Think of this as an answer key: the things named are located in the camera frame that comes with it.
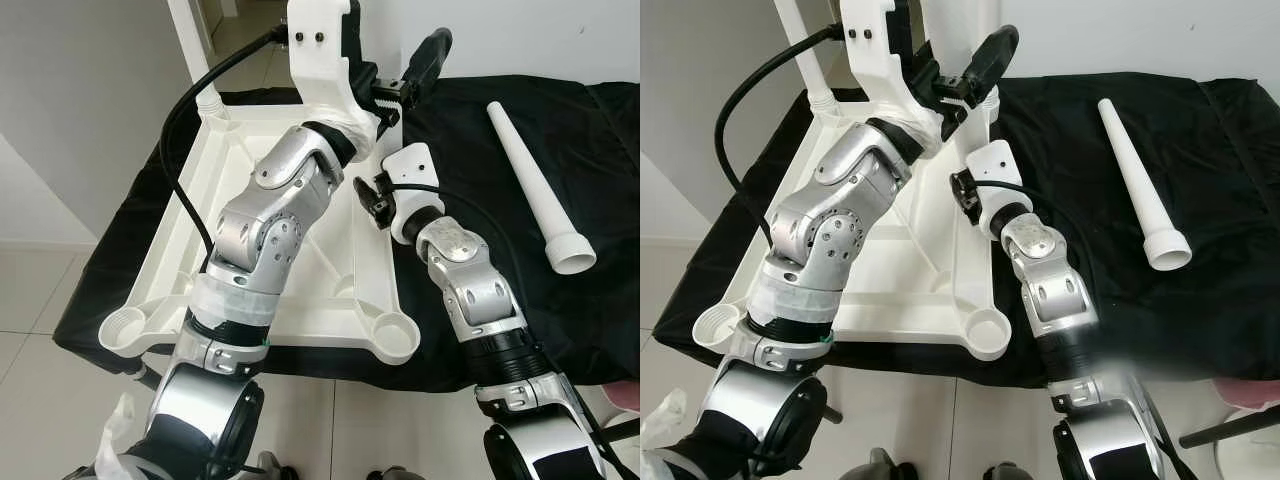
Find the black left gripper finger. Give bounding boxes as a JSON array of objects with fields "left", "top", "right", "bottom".
[
  {"left": 402, "top": 28, "right": 453, "bottom": 106},
  {"left": 962, "top": 25, "right": 1021, "bottom": 106}
]

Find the white plastic table leg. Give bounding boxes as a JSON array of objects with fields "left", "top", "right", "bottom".
[
  {"left": 165, "top": 0, "right": 223, "bottom": 111},
  {"left": 1097, "top": 98, "right": 1193, "bottom": 272},
  {"left": 775, "top": 0, "right": 839, "bottom": 109},
  {"left": 975, "top": 0, "right": 1003, "bottom": 131},
  {"left": 487, "top": 100, "right": 598, "bottom": 276}
]

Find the white plastic table top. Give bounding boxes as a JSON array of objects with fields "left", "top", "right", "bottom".
[
  {"left": 692, "top": 88, "right": 1013, "bottom": 361},
  {"left": 98, "top": 88, "right": 423, "bottom": 366}
]

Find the black metal table leg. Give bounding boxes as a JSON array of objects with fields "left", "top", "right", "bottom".
[
  {"left": 590, "top": 416, "right": 641, "bottom": 447},
  {"left": 1180, "top": 405, "right": 1280, "bottom": 449}
]

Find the white round floor stand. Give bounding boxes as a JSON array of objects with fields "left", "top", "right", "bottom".
[{"left": 1215, "top": 430, "right": 1280, "bottom": 480}]

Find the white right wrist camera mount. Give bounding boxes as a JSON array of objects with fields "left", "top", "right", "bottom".
[
  {"left": 965, "top": 140, "right": 1023, "bottom": 236},
  {"left": 380, "top": 143, "right": 433, "bottom": 241}
]

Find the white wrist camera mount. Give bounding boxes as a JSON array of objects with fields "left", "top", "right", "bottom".
[
  {"left": 965, "top": 140, "right": 1023, "bottom": 236},
  {"left": 380, "top": 143, "right": 433, "bottom": 241},
  {"left": 285, "top": 0, "right": 386, "bottom": 136},
  {"left": 840, "top": 0, "right": 946, "bottom": 136}
]

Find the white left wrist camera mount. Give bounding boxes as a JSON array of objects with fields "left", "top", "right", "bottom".
[
  {"left": 285, "top": 0, "right": 386, "bottom": 136},
  {"left": 840, "top": 0, "right": 946, "bottom": 136}
]

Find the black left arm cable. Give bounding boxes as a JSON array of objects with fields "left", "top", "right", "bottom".
[
  {"left": 715, "top": 22, "right": 846, "bottom": 251},
  {"left": 158, "top": 25, "right": 293, "bottom": 276}
]

